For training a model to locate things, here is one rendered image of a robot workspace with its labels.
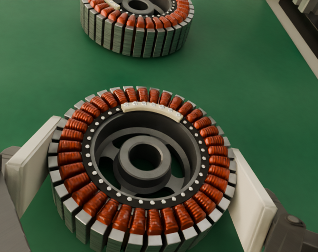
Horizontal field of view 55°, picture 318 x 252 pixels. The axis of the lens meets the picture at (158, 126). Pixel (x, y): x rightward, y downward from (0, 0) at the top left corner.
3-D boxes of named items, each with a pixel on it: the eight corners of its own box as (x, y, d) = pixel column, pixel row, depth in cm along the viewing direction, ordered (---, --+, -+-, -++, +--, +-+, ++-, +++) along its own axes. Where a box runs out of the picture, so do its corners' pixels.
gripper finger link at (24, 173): (18, 223, 14) (1, 221, 14) (59, 158, 21) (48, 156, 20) (22, 165, 13) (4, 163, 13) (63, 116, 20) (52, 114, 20)
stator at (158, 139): (224, 278, 17) (251, 257, 15) (25, 250, 16) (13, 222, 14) (214, 130, 25) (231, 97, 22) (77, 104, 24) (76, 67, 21)
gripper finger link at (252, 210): (263, 205, 14) (279, 208, 14) (228, 146, 21) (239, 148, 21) (245, 257, 15) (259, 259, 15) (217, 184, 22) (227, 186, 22)
